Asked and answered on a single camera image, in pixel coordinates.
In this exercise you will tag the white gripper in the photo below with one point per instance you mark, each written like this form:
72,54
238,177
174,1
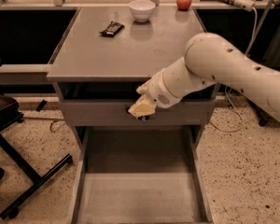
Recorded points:
159,90

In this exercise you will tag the blue rxbar blueberry bar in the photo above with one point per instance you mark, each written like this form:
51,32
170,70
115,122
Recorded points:
144,117

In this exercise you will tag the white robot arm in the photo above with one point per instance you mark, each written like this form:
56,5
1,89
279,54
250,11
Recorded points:
210,59

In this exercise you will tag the grey drawer cabinet counter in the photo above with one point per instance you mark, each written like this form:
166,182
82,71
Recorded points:
89,66

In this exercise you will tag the open grey middle drawer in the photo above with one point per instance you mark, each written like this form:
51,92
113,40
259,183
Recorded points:
139,176

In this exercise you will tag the closed grey top drawer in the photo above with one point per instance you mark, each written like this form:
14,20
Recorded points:
113,113

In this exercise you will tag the dark snack bar wrapper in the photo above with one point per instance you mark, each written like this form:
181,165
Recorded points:
112,29

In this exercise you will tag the white ceramic bowl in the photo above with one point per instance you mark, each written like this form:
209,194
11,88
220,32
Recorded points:
142,10

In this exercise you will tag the red apple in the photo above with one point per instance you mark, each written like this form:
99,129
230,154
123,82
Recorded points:
183,4

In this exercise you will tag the black office chair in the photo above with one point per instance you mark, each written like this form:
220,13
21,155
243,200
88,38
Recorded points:
9,114

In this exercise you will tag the black drawer handle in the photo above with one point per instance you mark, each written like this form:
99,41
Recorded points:
127,110

